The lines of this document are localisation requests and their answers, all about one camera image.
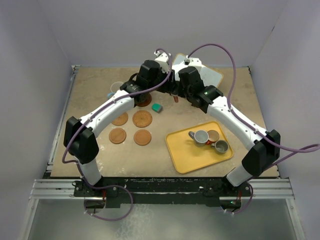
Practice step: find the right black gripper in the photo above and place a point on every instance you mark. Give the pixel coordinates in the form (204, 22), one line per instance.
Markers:
(181, 92)

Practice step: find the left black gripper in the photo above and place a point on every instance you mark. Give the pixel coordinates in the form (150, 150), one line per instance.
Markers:
(170, 84)

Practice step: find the pink handled patterned mug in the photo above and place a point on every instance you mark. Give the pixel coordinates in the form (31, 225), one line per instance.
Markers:
(176, 99)

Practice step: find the dark brown ringed coaster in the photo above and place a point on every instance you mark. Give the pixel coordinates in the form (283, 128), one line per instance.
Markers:
(145, 101)

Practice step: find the light woven front coaster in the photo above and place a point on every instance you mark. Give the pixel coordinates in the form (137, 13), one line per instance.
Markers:
(142, 119)

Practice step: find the light woven coaster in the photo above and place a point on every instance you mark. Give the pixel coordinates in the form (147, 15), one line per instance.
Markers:
(121, 120)
(142, 119)

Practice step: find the grey handled mug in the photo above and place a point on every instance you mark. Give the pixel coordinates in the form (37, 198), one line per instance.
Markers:
(200, 137)

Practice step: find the large teal mug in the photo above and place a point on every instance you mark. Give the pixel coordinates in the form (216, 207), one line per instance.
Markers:
(114, 88)

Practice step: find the small orange cup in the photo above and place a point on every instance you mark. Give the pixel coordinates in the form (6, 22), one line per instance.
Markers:
(213, 137)

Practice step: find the plain orange front coaster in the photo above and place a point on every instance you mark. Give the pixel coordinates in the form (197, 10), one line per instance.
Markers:
(142, 137)

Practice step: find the plain orange coaster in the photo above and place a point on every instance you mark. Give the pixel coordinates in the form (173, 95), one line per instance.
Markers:
(142, 137)
(117, 135)

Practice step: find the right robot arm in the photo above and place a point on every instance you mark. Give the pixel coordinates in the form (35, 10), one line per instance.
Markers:
(261, 154)

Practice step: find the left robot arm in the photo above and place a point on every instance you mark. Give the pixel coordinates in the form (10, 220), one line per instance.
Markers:
(81, 133)

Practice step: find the small grey cup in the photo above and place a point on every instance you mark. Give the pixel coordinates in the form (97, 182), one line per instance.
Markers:
(220, 146)

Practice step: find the green whiteboard eraser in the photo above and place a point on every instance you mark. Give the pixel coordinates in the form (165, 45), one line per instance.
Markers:
(156, 107)

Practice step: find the yellow tray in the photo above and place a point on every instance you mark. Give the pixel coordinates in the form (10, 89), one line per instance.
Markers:
(188, 157)

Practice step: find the small whiteboard with wooden frame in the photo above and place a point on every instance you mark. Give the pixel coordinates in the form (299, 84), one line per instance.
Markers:
(209, 76)

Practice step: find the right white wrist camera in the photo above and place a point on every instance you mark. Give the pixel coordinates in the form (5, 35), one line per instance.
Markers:
(182, 62)

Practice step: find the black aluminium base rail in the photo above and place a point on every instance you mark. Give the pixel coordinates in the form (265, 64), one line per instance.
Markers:
(208, 191)

